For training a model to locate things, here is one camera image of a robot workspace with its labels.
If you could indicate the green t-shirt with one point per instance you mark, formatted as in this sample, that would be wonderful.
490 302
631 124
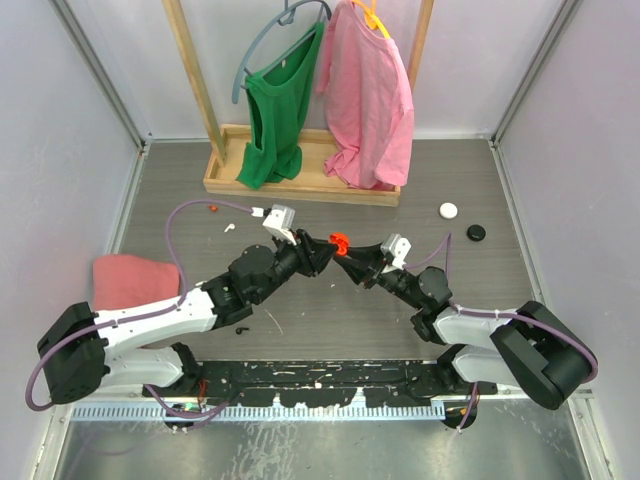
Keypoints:
278 99

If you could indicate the yellow hanger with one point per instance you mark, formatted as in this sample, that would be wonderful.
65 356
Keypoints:
371 18

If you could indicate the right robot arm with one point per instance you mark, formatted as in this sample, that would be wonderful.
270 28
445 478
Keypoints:
528 347

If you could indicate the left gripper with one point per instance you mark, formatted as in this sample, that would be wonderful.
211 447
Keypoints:
306 250

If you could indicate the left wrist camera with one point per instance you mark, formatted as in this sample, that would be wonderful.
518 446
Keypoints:
277 221

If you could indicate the red folded cloth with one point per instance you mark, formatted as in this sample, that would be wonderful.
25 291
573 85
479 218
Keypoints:
122 281

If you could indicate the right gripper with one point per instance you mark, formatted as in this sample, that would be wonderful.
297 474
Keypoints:
371 272

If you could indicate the wooden clothes rack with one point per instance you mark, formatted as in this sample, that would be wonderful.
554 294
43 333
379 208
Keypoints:
228 141

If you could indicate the pink t-shirt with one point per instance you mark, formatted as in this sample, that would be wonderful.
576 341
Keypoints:
368 103

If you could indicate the white cable duct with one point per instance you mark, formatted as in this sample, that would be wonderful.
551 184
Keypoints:
355 411

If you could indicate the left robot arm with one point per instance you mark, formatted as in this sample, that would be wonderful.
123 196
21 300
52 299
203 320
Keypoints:
86 351

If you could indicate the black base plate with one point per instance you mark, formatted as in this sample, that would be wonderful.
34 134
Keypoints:
392 383

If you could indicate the orange earbud case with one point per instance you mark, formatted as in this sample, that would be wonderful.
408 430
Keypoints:
341 241

